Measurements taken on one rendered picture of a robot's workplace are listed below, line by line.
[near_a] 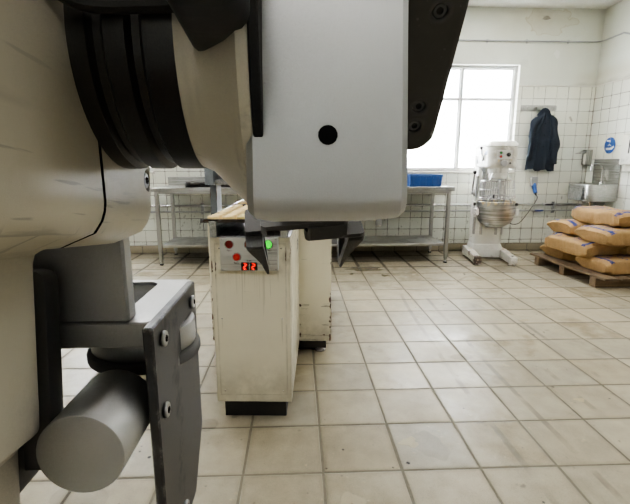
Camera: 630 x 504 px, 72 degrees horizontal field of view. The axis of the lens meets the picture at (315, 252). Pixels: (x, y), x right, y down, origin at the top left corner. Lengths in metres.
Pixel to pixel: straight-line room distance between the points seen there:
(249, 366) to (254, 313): 0.25
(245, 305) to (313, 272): 0.75
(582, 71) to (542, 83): 0.52
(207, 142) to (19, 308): 0.13
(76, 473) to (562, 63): 6.57
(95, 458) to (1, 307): 0.09
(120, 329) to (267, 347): 1.69
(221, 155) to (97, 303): 0.15
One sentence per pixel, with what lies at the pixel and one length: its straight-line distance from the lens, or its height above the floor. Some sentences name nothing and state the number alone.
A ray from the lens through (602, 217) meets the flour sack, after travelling 5.12.
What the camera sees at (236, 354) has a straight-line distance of 1.99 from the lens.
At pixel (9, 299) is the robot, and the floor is 1.07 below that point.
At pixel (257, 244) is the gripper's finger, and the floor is 1.04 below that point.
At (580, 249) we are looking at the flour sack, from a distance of 4.97.
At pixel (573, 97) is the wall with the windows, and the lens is 6.69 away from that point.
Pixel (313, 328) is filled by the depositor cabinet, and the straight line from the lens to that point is 2.65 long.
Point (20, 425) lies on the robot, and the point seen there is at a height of 1.01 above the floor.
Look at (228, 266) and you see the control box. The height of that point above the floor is 0.72.
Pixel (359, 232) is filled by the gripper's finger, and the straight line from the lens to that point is 0.52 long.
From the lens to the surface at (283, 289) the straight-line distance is 1.86.
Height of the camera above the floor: 1.13
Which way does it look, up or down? 11 degrees down
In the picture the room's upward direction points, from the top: straight up
